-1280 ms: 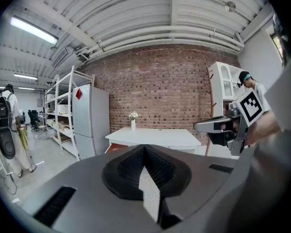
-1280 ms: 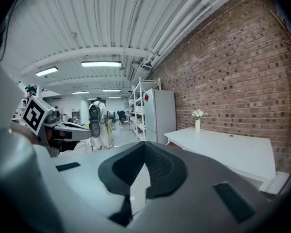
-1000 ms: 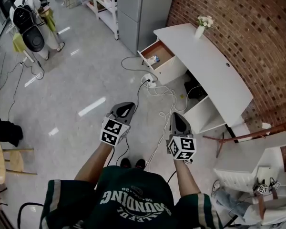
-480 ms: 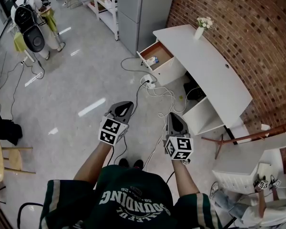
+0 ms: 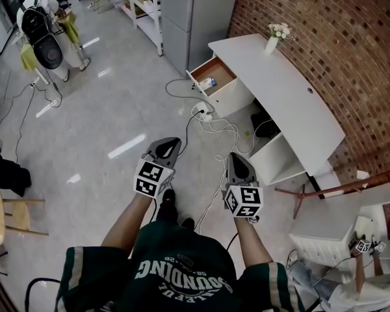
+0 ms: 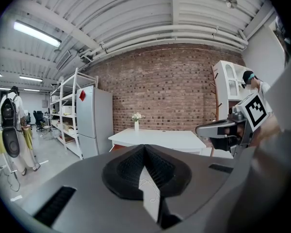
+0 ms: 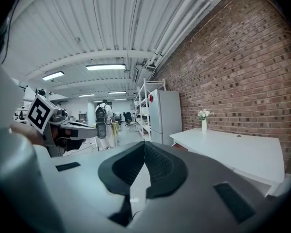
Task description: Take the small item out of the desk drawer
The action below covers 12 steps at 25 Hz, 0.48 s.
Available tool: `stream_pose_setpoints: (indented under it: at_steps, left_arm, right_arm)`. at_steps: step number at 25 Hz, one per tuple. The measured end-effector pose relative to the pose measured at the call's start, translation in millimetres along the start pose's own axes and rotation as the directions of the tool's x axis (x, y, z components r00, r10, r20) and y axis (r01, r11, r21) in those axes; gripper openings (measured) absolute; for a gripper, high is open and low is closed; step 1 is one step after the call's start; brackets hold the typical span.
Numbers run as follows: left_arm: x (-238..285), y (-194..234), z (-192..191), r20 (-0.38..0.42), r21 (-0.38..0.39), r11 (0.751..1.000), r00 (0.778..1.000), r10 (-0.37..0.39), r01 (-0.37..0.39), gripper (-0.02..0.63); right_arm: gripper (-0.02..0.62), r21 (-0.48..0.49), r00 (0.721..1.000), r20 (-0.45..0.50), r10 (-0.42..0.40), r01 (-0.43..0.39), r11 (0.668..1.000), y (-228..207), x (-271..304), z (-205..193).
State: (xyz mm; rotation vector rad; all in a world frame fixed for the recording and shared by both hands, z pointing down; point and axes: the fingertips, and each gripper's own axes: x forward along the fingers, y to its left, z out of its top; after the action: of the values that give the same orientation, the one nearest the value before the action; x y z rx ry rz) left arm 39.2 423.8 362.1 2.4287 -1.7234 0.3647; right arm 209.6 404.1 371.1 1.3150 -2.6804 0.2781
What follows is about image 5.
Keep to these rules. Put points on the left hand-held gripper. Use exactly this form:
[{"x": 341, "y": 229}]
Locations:
[{"x": 154, "y": 179}]

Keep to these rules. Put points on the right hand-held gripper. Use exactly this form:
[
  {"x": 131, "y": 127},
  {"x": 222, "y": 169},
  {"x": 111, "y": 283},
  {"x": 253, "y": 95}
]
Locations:
[{"x": 243, "y": 200}]

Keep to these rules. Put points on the small blue white item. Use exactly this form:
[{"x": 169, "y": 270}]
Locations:
[{"x": 207, "y": 82}]

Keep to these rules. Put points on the white desk drawer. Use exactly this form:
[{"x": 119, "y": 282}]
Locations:
[{"x": 221, "y": 71}]

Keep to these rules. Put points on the person's right forearm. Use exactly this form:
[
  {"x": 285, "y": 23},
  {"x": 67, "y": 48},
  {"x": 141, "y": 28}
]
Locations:
[{"x": 252, "y": 242}]

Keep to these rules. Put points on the person's left forearm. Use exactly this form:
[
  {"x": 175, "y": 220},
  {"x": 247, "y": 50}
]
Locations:
[{"x": 130, "y": 223}]

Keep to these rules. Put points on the black bag under desk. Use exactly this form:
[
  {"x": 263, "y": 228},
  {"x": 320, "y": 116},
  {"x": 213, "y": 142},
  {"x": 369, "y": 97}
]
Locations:
[{"x": 263, "y": 123}]

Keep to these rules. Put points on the white desk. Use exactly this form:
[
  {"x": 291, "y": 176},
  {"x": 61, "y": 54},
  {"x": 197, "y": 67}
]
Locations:
[{"x": 279, "y": 86}]

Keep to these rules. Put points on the person's black left shoe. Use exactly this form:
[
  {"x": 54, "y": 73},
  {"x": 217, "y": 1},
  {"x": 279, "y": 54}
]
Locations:
[{"x": 167, "y": 203}]

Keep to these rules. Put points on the person's black shoe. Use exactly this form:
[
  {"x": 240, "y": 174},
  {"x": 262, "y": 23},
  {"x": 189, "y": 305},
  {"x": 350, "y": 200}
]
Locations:
[
  {"x": 188, "y": 223},
  {"x": 167, "y": 203}
]

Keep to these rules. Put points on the person's black right shoe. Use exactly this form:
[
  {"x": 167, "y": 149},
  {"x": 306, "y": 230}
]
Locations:
[{"x": 188, "y": 223}]

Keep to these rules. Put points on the white power strip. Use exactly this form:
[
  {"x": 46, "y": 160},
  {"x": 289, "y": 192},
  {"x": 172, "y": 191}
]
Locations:
[{"x": 204, "y": 110}]

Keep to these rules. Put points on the white low cabinet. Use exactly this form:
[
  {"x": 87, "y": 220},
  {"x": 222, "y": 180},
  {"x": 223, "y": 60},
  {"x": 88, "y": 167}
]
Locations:
[{"x": 325, "y": 236}]

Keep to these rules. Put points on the person's green printed shirt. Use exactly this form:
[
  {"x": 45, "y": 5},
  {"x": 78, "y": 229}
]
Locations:
[{"x": 178, "y": 271}]

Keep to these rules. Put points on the brown wooden coat rack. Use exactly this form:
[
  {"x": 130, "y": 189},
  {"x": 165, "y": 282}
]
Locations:
[{"x": 360, "y": 184}]

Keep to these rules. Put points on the black clothing heap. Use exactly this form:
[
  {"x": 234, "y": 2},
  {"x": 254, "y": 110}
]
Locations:
[{"x": 6, "y": 177}]

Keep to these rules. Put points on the white vase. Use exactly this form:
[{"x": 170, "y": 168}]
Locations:
[{"x": 270, "y": 45}]

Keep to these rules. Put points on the grey metal cabinet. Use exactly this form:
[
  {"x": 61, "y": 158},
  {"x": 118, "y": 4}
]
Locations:
[{"x": 195, "y": 21}]

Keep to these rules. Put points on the white shelving rack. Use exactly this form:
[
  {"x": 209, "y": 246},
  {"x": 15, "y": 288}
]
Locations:
[{"x": 144, "y": 11}]

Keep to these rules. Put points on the white flower bouquet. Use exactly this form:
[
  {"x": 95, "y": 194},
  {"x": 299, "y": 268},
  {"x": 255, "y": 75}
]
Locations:
[{"x": 279, "y": 31}]

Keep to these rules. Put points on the yellow-green cloth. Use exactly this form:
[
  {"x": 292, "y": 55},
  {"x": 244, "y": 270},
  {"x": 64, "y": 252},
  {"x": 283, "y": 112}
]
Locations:
[{"x": 70, "y": 28}]

